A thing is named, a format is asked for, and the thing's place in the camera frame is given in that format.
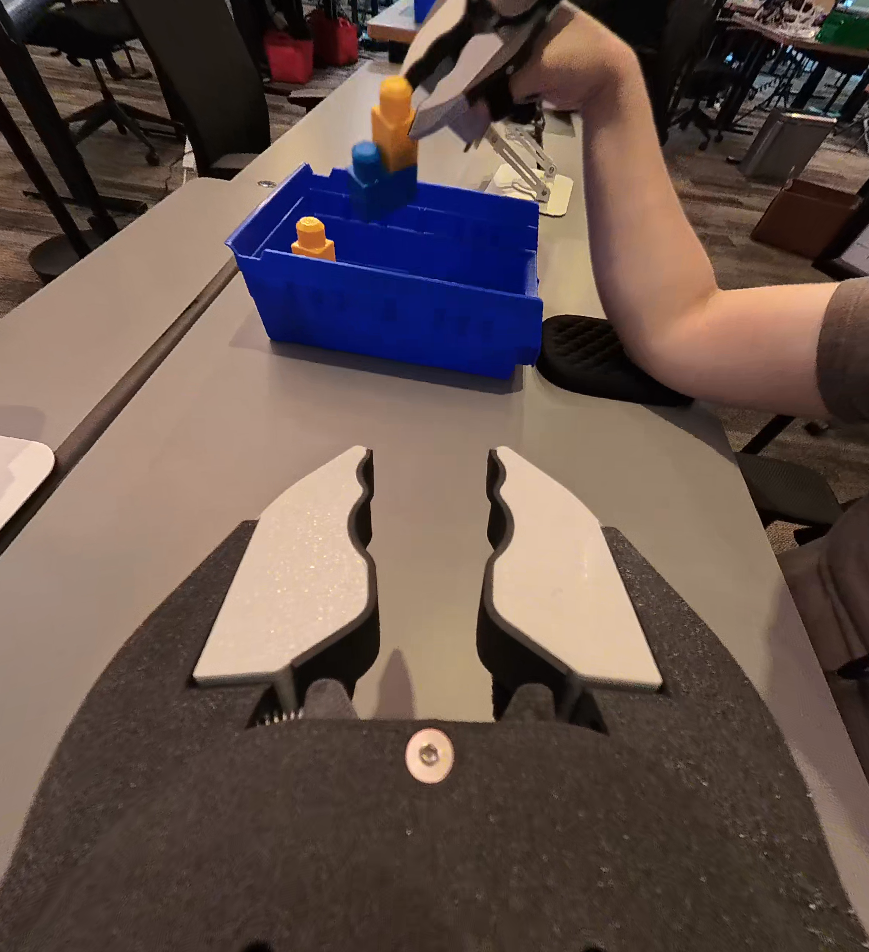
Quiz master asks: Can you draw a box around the row of office desks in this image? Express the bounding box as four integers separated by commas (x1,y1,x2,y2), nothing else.
366,0,869,120

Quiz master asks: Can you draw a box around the grey waste bin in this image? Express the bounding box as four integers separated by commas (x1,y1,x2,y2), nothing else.
739,106,837,179

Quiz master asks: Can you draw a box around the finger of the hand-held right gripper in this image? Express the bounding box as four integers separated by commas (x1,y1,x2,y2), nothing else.
402,0,472,83
408,22,535,142

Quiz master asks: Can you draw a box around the blue plastic bin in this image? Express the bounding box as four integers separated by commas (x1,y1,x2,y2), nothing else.
225,164,544,382

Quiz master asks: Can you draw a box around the person's right forearm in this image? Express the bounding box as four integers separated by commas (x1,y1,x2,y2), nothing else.
576,82,844,417

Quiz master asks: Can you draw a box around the green storage bin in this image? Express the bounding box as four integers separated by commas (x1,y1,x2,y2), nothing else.
815,9,869,47

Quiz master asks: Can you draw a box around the blue two-stud block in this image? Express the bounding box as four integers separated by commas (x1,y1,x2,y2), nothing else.
347,141,418,223

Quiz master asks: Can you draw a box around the brown cardboard box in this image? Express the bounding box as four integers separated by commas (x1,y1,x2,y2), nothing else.
750,178,863,260

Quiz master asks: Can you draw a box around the black armrest pad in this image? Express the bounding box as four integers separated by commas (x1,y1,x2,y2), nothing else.
537,314,695,409

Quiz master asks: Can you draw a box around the yellow one-stud block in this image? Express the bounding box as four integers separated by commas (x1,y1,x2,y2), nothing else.
371,74,419,174

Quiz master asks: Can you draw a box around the black swivel chair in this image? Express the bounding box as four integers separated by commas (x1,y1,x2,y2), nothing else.
25,0,182,168

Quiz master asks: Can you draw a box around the person's right hand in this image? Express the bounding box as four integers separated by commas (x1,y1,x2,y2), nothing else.
515,6,645,114

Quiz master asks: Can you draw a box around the black screen easel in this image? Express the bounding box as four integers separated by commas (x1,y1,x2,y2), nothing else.
0,0,149,284

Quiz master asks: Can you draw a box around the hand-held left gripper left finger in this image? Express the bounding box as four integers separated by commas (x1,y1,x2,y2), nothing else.
192,445,382,718

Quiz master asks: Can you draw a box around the black high-back office chair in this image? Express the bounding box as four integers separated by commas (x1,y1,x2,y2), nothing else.
122,0,272,179

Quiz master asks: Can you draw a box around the yellow two-stud block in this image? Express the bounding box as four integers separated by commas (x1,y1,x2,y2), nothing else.
290,216,337,263

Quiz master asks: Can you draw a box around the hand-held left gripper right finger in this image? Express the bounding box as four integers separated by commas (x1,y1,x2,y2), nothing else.
476,445,664,721

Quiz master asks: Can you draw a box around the red bag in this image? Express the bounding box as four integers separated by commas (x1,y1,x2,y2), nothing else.
311,9,361,66
265,30,315,84

